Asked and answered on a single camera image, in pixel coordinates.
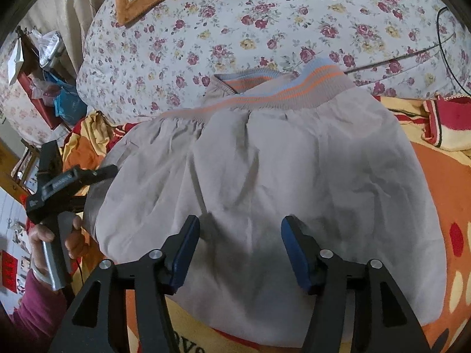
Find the person's left hand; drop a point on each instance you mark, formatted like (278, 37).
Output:
(74, 243)

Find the beige zip-up jacket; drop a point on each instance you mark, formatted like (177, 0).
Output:
(262, 146)

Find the maroon left sleeve forearm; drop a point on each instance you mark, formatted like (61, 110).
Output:
(32, 327)

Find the white floral quilt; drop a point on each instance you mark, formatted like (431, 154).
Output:
(406, 48)

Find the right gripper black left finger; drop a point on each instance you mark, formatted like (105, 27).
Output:
(96, 320)

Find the orange red yellow blanket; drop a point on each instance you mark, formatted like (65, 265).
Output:
(448, 177)

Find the red hanging cloth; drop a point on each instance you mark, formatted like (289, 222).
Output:
(47, 113)

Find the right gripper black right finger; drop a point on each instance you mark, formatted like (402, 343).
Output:
(383, 320)

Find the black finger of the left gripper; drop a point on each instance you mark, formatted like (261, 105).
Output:
(50, 163)
(78, 177)

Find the blue plastic bag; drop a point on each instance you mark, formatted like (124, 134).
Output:
(68, 106)

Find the clear plastic bag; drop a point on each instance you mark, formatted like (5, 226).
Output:
(49, 46)

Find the beige curtain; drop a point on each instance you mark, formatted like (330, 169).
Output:
(71, 18)

